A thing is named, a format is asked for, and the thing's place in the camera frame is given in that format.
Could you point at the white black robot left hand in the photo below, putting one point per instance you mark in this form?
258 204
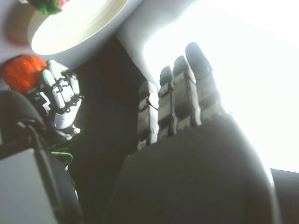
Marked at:
191 175

